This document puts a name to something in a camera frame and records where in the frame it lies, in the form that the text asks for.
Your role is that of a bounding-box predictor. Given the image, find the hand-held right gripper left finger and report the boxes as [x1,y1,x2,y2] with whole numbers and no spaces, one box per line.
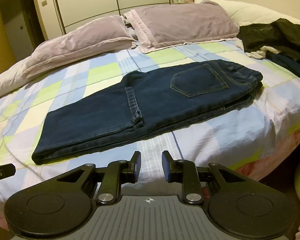
[50,151,142,205]

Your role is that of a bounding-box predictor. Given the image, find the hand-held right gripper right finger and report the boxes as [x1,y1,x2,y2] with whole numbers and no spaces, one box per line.
[161,151,253,205]

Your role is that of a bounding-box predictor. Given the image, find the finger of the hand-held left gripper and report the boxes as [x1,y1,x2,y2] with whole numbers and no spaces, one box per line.
[0,159,16,193]

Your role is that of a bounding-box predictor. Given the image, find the dark blue jeans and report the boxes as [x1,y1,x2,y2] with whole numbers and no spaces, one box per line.
[31,59,263,166]

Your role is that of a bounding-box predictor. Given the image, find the bed with checkered sheet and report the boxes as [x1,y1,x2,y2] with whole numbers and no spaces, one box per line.
[0,39,300,220]

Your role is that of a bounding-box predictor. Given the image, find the purple pillow cover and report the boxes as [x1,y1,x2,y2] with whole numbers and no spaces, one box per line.
[22,15,138,79]
[122,0,240,54]

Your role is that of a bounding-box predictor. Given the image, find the white cloth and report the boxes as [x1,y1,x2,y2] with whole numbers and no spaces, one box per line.
[235,39,283,60]

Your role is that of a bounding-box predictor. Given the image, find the dark navy garment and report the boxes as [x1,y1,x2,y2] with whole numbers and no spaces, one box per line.
[266,52,300,83]

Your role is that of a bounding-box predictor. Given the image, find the black garment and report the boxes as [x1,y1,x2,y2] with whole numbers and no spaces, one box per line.
[236,18,300,67]

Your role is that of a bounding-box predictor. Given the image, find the cream wardrobe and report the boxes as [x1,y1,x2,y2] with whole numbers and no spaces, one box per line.
[30,0,175,43]

